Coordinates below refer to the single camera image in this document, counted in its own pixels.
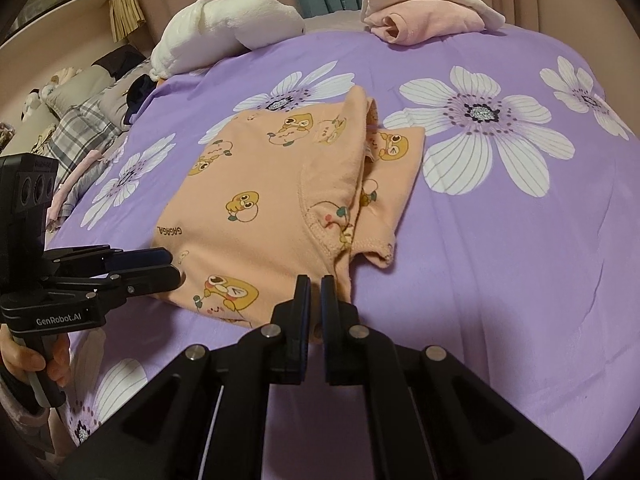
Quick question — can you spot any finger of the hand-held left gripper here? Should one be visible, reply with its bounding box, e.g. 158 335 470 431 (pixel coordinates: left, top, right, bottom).
42 244 173 277
47 263 185 306

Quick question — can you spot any orange cartoon print shirt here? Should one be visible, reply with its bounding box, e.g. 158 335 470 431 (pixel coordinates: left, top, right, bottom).
150 85 427 343

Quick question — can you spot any person's left forearm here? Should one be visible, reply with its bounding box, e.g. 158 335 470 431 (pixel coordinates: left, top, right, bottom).
0 367 66 466

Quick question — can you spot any beige and grey pillow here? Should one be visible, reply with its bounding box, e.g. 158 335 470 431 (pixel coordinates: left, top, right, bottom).
45 45 151 116

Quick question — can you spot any light pink cloth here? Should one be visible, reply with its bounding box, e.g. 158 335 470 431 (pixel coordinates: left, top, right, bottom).
50 147 126 221

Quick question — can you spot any straw fringe hanging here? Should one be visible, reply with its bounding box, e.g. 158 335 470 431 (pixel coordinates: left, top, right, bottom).
110 0 146 43

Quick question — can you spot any grey plaid pillow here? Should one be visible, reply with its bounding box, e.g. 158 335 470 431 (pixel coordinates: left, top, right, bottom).
47 92 131 186

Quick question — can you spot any plush toy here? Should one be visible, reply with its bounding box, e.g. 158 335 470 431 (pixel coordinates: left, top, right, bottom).
20 67 83 121

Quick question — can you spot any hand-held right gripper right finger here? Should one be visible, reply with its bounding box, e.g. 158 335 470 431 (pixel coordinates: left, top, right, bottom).
321 275 585 480

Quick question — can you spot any person's left hand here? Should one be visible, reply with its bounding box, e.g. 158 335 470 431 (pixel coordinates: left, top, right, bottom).
0 327 71 388

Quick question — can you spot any white plush pillow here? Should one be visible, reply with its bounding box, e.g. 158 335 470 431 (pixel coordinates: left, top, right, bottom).
150 0 307 78

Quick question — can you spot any pink folded garment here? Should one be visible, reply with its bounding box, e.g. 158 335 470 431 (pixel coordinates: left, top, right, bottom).
362 0 486 46

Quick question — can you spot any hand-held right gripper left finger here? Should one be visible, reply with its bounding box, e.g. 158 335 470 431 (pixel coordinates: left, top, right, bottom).
57 275 311 480

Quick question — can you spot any dark blue cloth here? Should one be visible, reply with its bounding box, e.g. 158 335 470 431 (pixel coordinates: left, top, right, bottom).
122 74 161 126

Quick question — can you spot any purple floral bedsheet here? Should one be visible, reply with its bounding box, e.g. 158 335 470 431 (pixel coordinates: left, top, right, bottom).
47 25 640 480

